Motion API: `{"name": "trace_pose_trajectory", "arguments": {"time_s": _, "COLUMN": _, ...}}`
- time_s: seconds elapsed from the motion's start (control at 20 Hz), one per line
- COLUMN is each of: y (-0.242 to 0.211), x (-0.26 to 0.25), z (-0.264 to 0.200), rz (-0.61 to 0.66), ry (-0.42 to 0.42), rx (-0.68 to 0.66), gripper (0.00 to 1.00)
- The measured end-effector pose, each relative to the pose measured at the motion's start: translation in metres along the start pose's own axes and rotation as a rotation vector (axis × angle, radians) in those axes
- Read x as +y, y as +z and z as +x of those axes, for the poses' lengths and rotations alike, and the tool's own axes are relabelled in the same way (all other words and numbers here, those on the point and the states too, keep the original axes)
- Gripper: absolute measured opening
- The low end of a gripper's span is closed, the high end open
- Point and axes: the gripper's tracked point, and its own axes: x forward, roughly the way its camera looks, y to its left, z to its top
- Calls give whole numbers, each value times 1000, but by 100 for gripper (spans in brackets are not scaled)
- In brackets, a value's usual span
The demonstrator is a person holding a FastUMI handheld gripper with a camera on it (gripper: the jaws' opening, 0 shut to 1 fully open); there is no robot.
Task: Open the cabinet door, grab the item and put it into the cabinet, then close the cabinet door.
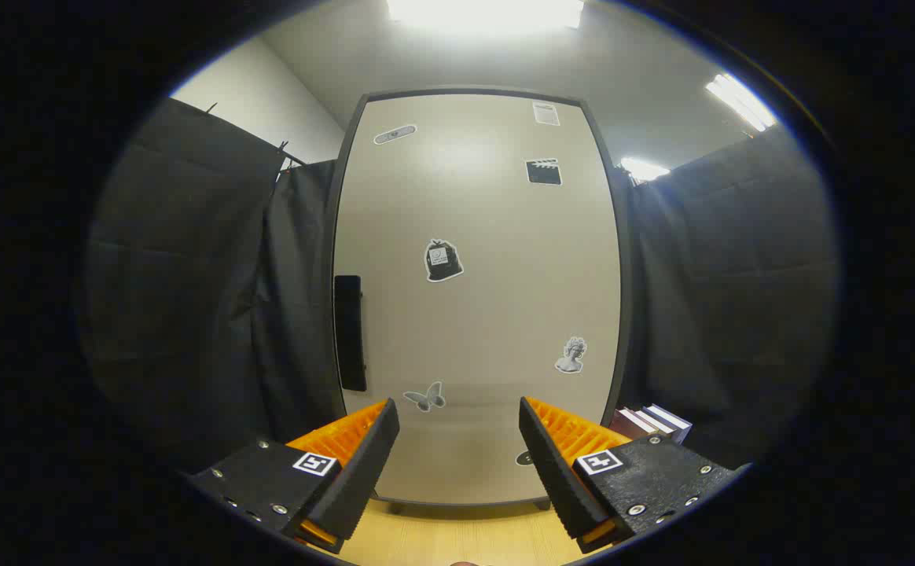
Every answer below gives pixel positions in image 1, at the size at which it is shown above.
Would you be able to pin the beige spine book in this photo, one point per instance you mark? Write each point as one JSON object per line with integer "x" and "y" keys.
{"x": 654, "y": 420}

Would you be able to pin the large ceiling light panel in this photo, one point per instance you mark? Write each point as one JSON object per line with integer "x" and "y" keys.
{"x": 485, "y": 12}

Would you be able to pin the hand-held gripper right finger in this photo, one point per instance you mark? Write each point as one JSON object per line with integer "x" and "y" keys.
{"x": 556, "y": 472}

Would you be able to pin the blue spine book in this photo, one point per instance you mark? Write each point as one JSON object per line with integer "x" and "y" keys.
{"x": 674, "y": 420}

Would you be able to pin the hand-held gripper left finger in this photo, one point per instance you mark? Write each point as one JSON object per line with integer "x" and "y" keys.
{"x": 363, "y": 472}

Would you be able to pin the black backdrop cloth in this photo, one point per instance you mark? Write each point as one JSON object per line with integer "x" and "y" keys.
{"x": 182, "y": 275}

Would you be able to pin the small ceiling light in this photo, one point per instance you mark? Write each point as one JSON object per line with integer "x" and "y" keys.
{"x": 644, "y": 168}

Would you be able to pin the maroon cover book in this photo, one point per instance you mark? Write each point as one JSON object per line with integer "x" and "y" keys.
{"x": 626, "y": 424}

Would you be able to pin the grey cabinet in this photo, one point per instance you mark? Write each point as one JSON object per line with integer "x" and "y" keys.
{"x": 626, "y": 314}

